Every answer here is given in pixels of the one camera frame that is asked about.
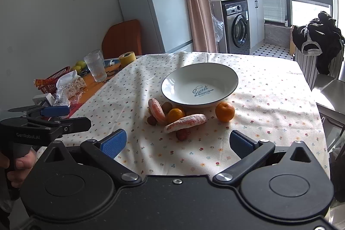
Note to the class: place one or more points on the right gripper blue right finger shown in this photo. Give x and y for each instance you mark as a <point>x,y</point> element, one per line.
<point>252,155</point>

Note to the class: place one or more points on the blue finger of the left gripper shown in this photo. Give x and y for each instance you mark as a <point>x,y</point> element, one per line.
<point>55,111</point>

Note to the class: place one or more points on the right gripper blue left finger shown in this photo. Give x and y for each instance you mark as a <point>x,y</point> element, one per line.
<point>101,154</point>

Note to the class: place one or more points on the large orange mandarin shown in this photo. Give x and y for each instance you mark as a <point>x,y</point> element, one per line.
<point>224,112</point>

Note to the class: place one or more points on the peeled pomelo segment long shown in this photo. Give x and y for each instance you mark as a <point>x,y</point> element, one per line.
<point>186,122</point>

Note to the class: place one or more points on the pomelo segment pink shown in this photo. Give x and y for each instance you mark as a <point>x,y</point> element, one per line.
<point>157,111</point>

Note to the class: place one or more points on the dark red plum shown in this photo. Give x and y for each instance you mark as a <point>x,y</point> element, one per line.
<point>183,134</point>
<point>151,120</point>

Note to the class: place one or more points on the brown longan fruit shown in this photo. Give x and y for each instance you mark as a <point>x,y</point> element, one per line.
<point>167,107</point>

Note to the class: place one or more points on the white kitchen cabinet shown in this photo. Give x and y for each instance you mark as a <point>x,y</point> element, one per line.
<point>256,23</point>

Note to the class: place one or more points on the person left hand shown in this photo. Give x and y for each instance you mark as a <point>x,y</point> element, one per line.
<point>23,166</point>

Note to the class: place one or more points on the red plastic basket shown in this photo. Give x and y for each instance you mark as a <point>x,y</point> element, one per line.
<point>48,85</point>

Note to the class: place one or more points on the crumpled plastic bag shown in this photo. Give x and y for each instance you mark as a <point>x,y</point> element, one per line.
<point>69,89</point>

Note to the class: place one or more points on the green apple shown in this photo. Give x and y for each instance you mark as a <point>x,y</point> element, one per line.
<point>79,66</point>

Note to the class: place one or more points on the clear drinking glass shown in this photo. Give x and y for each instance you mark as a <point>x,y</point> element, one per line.
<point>95,63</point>

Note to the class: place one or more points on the floral white tablecloth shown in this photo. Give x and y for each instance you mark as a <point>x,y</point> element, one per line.
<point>272,101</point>

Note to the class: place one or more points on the white bowl with blue rim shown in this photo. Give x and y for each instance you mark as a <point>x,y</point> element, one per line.
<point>199,85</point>

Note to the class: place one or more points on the yellow tape roll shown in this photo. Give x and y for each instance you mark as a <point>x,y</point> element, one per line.
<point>127,58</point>

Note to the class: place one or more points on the orange chair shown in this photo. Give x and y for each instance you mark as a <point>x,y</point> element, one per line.
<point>121,38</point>

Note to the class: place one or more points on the grey leather chair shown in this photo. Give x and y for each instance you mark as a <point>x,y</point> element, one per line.
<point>328,93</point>

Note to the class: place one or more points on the striped chair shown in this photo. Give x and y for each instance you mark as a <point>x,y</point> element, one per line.
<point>308,67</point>

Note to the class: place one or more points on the black clothes pile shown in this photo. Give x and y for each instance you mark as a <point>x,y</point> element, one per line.
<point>321,38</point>

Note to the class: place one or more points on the grey washing machine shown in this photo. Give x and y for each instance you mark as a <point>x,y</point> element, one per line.
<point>236,22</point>

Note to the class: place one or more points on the pink curtain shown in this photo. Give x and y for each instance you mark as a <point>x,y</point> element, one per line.
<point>201,24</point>

